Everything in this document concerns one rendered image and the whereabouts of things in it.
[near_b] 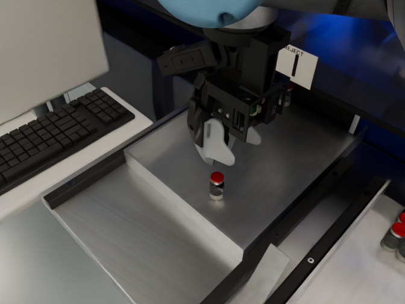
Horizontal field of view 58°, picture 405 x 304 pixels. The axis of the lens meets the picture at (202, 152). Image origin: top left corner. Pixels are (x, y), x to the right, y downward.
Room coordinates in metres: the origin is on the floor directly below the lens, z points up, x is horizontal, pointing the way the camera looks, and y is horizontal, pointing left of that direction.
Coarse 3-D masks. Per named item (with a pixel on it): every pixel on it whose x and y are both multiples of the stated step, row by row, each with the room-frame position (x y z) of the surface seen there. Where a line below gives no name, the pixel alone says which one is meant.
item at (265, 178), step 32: (160, 128) 0.47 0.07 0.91; (256, 128) 0.51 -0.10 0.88; (288, 128) 0.51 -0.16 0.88; (320, 128) 0.51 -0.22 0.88; (128, 160) 0.41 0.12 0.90; (160, 160) 0.43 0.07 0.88; (192, 160) 0.43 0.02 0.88; (256, 160) 0.43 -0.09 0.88; (288, 160) 0.43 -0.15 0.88; (320, 160) 0.43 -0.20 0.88; (160, 192) 0.36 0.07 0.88; (192, 192) 0.36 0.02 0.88; (224, 192) 0.36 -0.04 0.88; (256, 192) 0.36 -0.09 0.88; (288, 192) 0.36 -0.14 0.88; (224, 224) 0.30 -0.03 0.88; (256, 224) 0.30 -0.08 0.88
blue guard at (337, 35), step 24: (144, 0) 0.78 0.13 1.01; (288, 24) 0.53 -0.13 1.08; (312, 24) 0.50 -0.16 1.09; (336, 24) 0.48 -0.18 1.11; (360, 24) 0.45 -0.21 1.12; (384, 24) 0.43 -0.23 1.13; (312, 48) 0.49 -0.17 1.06; (336, 48) 0.47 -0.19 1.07; (360, 48) 0.45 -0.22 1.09; (384, 48) 0.43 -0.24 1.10; (336, 72) 0.46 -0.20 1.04; (360, 72) 0.44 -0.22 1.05; (384, 72) 0.42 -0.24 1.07; (336, 96) 0.45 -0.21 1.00; (360, 96) 0.43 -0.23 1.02; (384, 96) 0.41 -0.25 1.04; (384, 120) 0.40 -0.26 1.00
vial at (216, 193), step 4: (212, 184) 0.35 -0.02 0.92; (216, 184) 0.34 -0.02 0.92; (220, 184) 0.34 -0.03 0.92; (212, 188) 0.34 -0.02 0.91; (216, 188) 0.34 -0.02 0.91; (220, 188) 0.34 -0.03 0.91; (212, 192) 0.34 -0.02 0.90; (216, 192) 0.34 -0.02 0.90; (220, 192) 0.34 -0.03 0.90; (212, 196) 0.34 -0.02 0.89; (216, 196) 0.34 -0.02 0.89; (220, 196) 0.34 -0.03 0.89
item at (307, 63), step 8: (288, 48) 0.52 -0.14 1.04; (296, 48) 0.51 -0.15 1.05; (280, 56) 0.53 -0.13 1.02; (288, 56) 0.52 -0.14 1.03; (304, 56) 0.50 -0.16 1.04; (312, 56) 0.49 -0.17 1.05; (280, 64) 0.53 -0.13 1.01; (288, 64) 0.52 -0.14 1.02; (304, 64) 0.50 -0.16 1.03; (312, 64) 0.49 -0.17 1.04; (288, 72) 0.51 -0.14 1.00; (296, 72) 0.50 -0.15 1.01; (304, 72) 0.49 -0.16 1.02; (312, 72) 0.49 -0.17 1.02; (296, 80) 0.50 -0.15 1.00; (304, 80) 0.49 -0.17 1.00
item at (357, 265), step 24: (360, 216) 0.29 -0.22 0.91; (384, 216) 0.31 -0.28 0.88; (360, 240) 0.27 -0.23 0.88; (336, 264) 0.24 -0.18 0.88; (360, 264) 0.24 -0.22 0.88; (384, 264) 0.24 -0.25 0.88; (312, 288) 0.20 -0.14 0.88; (336, 288) 0.20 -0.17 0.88; (360, 288) 0.20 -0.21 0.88; (384, 288) 0.20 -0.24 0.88
